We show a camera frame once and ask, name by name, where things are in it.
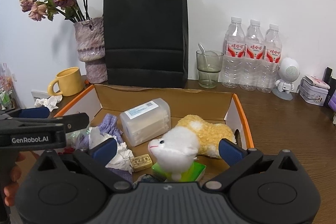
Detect iridescent plastic bag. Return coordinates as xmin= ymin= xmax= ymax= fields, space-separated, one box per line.
xmin=66 ymin=128 xmax=89 ymax=148

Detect white tissue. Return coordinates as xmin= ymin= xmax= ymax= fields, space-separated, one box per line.
xmin=34 ymin=96 xmax=63 ymax=112
xmin=89 ymin=127 xmax=133 ymax=174

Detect purple knitted pouch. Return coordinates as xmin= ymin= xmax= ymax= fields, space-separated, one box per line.
xmin=74 ymin=114 xmax=133 ymax=183

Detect green tissue box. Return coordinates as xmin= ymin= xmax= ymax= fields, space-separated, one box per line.
xmin=151 ymin=161 xmax=206 ymax=182

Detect small yellow labelled packet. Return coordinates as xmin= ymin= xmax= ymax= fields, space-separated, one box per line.
xmin=131 ymin=154 xmax=153 ymax=172

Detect translucent plastic storage box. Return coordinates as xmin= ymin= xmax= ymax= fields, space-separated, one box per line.
xmin=120 ymin=98 xmax=171 ymax=147

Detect yellow white plush sheep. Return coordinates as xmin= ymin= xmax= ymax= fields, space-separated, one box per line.
xmin=148 ymin=115 xmax=236 ymax=182

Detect person's left hand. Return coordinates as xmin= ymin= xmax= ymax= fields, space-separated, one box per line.
xmin=3 ymin=164 xmax=22 ymax=207

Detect crumpled white tissue on table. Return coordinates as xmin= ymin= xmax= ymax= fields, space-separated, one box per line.
xmin=34 ymin=96 xmax=63 ymax=112

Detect colourful items at left edge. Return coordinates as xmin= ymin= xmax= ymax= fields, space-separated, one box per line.
xmin=0 ymin=63 xmax=20 ymax=110

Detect yellow ceramic mug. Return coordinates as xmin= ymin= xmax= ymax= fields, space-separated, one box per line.
xmin=47 ymin=67 xmax=84 ymax=97

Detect orange cardboard box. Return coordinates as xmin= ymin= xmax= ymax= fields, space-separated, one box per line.
xmin=52 ymin=84 xmax=255 ymax=184

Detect right water bottle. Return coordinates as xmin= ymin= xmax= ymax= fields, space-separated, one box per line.
xmin=257 ymin=24 xmax=282 ymax=93

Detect water bottle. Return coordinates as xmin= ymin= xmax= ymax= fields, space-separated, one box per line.
xmin=220 ymin=16 xmax=245 ymax=88
xmin=257 ymin=24 xmax=282 ymax=93
xmin=239 ymin=19 xmax=264 ymax=91

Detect left water bottle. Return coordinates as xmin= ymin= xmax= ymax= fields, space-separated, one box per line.
xmin=220 ymin=16 xmax=245 ymax=88

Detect middle water bottle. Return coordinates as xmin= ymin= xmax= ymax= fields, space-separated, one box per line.
xmin=239 ymin=19 xmax=264 ymax=91

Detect purple textured ceramic vase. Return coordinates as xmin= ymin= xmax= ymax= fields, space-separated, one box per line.
xmin=74 ymin=16 xmax=108 ymax=84

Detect green tinted glass cup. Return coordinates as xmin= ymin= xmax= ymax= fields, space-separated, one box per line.
xmin=196 ymin=50 xmax=224 ymax=89

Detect white robot figurine speaker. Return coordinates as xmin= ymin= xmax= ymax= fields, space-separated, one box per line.
xmin=272 ymin=57 xmax=300 ymax=101

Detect grey tin box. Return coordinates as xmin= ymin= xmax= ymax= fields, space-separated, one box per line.
xmin=298 ymin=79 xmax=329 ymax=106

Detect purple tissue pack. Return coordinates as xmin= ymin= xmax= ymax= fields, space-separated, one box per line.
xmin=328 ymin=93 xmax=336 ymax=112

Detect pink white small case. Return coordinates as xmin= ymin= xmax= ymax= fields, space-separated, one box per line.
xmin=303 ymin=75 xmax=330 ymax=90

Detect black paper bag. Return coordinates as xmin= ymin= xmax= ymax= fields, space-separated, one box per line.
xmin=103 ymin=0 xmax=189 ymax=88

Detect white plastic spoon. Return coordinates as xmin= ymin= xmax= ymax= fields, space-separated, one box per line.
xmin=198 ymin=43 xmax=212 ymax=86

